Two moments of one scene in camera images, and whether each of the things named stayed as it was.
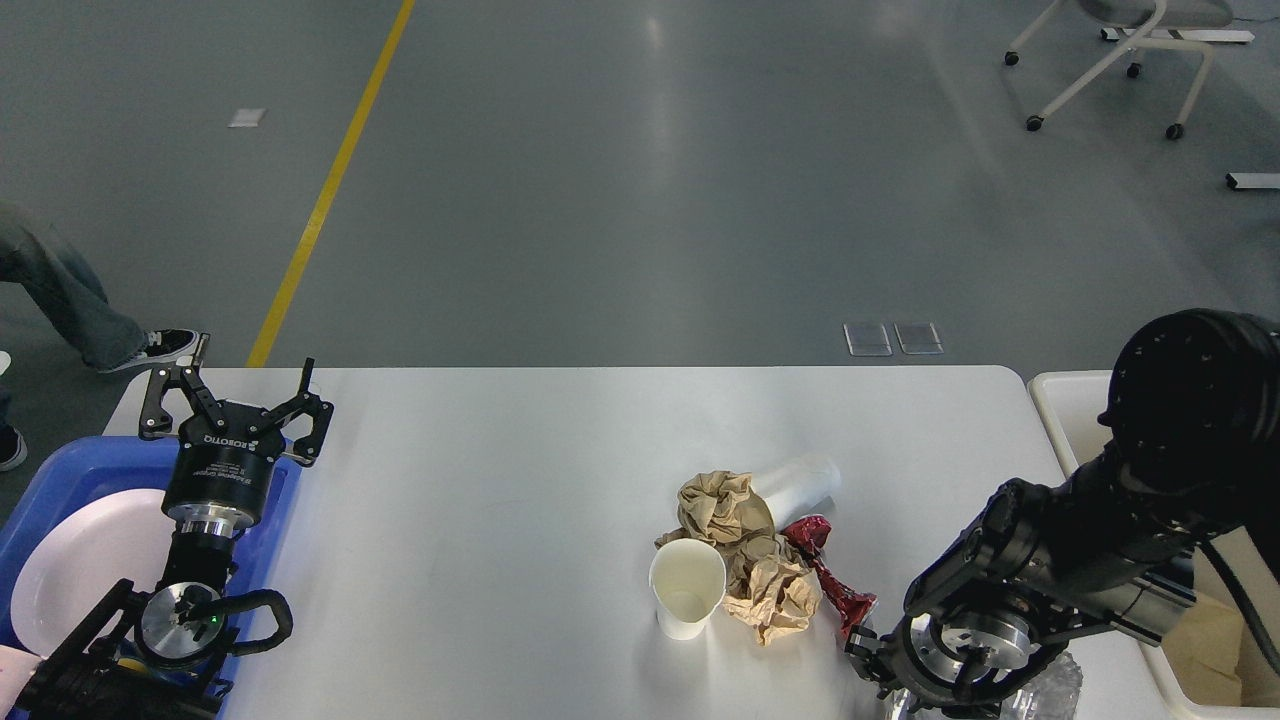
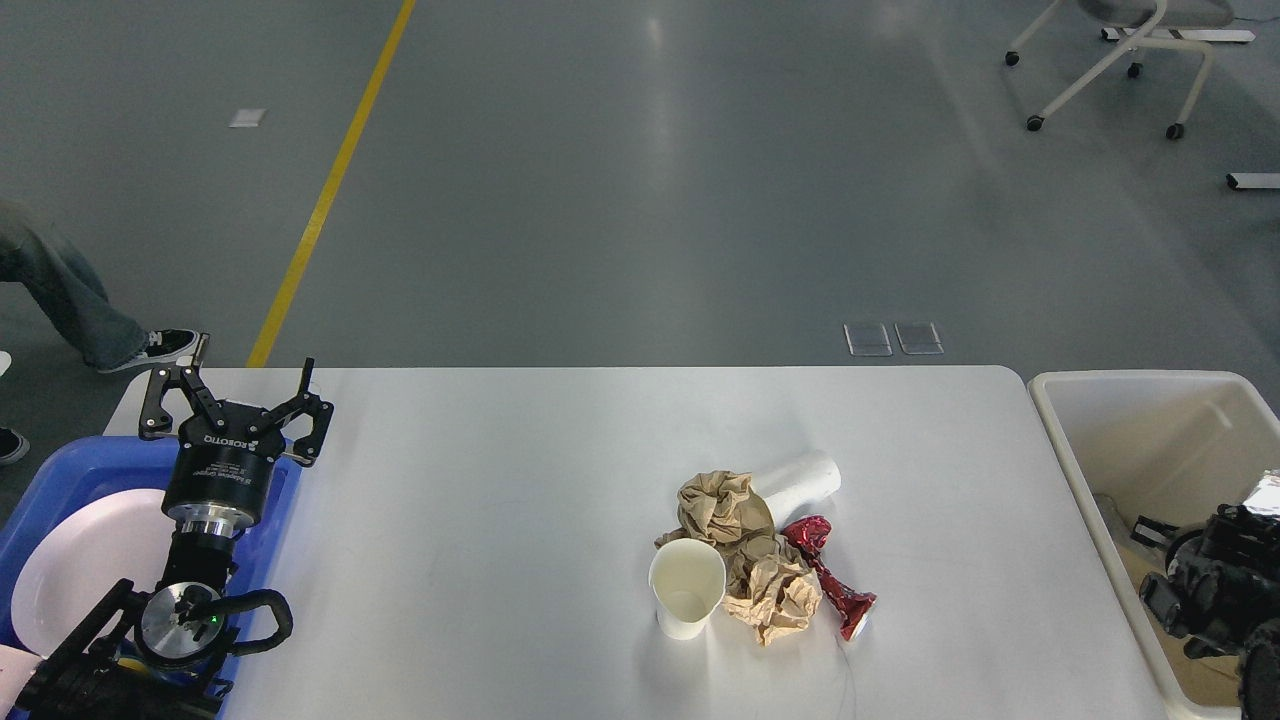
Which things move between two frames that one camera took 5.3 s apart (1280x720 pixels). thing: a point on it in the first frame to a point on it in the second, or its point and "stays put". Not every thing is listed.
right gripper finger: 864,649 to 1156,591
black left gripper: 221,477 stays put
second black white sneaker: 13,449 stays put
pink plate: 85,547 stays put
